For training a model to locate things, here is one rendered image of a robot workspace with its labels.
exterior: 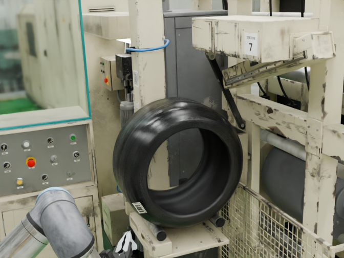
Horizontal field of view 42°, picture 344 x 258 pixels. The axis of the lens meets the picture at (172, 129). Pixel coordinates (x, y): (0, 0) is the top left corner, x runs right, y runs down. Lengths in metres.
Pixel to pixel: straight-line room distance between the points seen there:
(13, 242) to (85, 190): 1.12
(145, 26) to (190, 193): 0.83
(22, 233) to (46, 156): 1.07
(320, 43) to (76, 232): 1.02
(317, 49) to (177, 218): 0.89
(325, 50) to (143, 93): 0.88
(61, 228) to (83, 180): 1.25
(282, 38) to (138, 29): 0.70
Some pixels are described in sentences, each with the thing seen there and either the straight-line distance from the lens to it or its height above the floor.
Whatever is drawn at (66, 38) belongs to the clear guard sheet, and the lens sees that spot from 2.35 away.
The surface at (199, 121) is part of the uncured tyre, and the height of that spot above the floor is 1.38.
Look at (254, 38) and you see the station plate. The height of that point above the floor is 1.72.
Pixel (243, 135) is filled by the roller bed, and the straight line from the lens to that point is 2.31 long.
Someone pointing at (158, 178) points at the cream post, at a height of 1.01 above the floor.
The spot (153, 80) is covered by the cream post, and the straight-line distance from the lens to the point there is 2.12.
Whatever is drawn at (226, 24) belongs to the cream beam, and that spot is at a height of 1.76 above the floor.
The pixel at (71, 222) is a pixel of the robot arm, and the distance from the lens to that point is 1.32.
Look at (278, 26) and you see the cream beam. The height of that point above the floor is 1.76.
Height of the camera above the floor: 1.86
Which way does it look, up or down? 16 degrees down
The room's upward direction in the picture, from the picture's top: 2 degrees counter-clockwise
